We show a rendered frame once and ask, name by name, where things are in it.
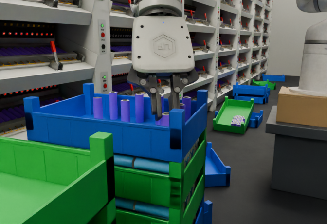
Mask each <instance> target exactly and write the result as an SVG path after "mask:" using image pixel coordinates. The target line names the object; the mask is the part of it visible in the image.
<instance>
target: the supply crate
mask: <svg viewBox="0 0 327 224"><path fill-rule="evenodd" d="M94 97H102V105H103V119H97V118H94V113H93V98H94ZM123 99H128V100H130V122H124V121H121V100H123ZM23 102H24V111H25V120H26V129H27V140H32V141H39V142H45V143H52V144H58V145H65V146H71V147H78V148H84V149H90V143H89V137H90V136H91V135H93V134H95V133H97V132H107V133H112V134H113V153H119V154H126V155H133V156H139V157H146V158H152V159H159V160H166V161H172V162H179V163H181V162H182V161H183V159H184V158H185V156H186V155H187V153H188V152H189V151H190V149H191V148H192V146H193V145H194V144H195V142H196V141H197V139H198V138H199V136H200V135H201V134H202V132H203V131H204V129H205V128H206V127H207V106H208V90H198V91H197V100H191V117H190V118H189V119H188V120H187V121H186V122H185V110H184V109H172V110H171V111H169V103H168V98H164V112H169V126H161V125H156V124H155V115H151V102H150V97H144V122H142V123H137V122H136V118H135V96H129V95H117V105H118V119H116V120H111V119H110V112H109V94H102V93H94V83H85V84H83V94H82V95H79V96H75V97H72V98H68V99H65V100H62V101H58V102H55V103H52V104H49V105H45V106H42V107H40V102H39V97H34V96H30V97H26V98H24V99H23Z"/></svg>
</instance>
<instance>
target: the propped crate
mask: <svg viewBox="0 0 327 224"><path fill-rule="evenodd" d="M253 110H254V99H252V98H251V101H242V100H232V99H228V96H225V101H224V103H223V105H222V107H221V108H220V110H219V112H218V114H217V116H216V118H214V119H213V127H214V130H218V131H227V132H233V133H240V134H244V133H245V131H246V128H247V126H248V123H249V120H250V118H251V115H252V112H253ZM236 115H238V116H239V115H240V116H244V118H245V123H244V122H241V127H238V126H231V122H232V120H233V117H234V116H236Z"/></svg>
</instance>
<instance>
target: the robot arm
mask: <svg viewBox="0 0 327 224"><path fill-rule="evenodd" d="M296 4H297V7H298V9H299V10H301V11H303V12H307V13H319V12H327V0H296ZM132 12H133V13H135V17H136V18H135V20H134V23H133V29H132V66H131V68H130V71H129V74H128V76H127V82H128V83H129V84H132V85H135V86H138V87H140V88H141V89H142V90H143V91H145V92H146V93H147V94H148V96H149V97H150V102H151V115H155V121H159V120H160V119H161V118H162V104H161V95H160V93H159V91H158V90H157V80H156V79H170V89H171V92H170V96H169V98H168V103H169V111H171V110H172V109H180V98H179V93H180V92H181V90H182V89H183V88H184V87H185V86H187V85H189V84H192V83H194V82H196V81H197V80H198V79H199V75H198V74H197V72H196V70H195V68H194V66H195V62H194V54H193V48H192V43H191V39H190V35H189V31H188V27H187V24H186V21H185V19H184V18H183V17H182V3H181V0H134V4H133V5H132ZM181 79H182V80H181ZM289 91H290V92H293V93H299V94H305V95H313V96H326V97H327V19H325V20H324V21H322V22H319V23H317V24H314V25H312V26H311V27H309V28H308V29H307V31H306V35H305V42H304V49H303V57H302V65H301V73H300V80H299V87H289Z"/></svg>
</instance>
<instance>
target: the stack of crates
mask: <svg viewBox="0 0 327 224"><path fill-rule="evenodd" d="M89 143H90V149H80V148H74V147H67V146H61V145H54V144H47V143H41V142H35V141H28V140H21V139H15V138H8V137H2V136H0V224H116V205H115V177H114V155H113V134H112V133H107V132H97V133H95V134H93V135H91V136H90V137H89Z"/></svg>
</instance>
